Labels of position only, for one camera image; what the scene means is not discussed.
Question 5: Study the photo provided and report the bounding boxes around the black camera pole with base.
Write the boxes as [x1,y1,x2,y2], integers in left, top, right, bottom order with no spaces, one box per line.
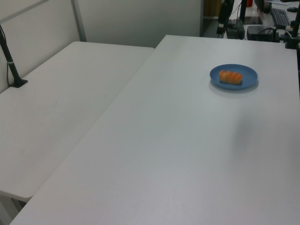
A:
[0,23,29,89]

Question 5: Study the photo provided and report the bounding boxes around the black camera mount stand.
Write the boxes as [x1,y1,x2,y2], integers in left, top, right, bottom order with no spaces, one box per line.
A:
[278,8,300,50]

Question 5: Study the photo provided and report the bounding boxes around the blue round plate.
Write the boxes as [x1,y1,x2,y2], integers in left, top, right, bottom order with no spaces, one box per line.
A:
[209,63,259,90]

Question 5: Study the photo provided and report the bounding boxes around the dark flat pad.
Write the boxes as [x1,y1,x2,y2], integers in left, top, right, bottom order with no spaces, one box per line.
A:
[244,16,263,25]

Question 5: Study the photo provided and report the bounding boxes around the black box device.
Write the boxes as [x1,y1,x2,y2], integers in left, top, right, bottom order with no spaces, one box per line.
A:
[225,19,246,40]

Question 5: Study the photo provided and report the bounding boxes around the brown wooden cabinet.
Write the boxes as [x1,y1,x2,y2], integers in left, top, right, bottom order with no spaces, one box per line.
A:
[203,0,222,37]

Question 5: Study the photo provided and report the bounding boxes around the grey metal partition corner post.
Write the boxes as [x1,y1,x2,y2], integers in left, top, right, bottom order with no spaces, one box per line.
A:
[71,0,88,43]

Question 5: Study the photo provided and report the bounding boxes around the white side table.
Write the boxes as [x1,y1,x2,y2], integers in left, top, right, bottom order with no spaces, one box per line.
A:
[0,41,155,225]

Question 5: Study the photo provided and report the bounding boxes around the black computer keyboard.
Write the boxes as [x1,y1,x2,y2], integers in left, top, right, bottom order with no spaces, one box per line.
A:
[270,7,292,27]

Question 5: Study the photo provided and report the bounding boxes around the black stand with clamp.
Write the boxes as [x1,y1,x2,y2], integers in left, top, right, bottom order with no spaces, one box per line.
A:
[216,0,235,39]

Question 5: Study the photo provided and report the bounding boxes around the thin black pole cable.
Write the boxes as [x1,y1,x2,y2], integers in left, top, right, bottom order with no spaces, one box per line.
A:
[6,62,12,88]

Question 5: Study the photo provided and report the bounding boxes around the black monitor stand pole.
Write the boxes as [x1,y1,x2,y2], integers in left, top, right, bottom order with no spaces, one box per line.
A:
[239,0,247,24]

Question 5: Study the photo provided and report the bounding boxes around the black mini computer box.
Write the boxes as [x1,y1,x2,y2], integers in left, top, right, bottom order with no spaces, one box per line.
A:
[247,25,280,43]

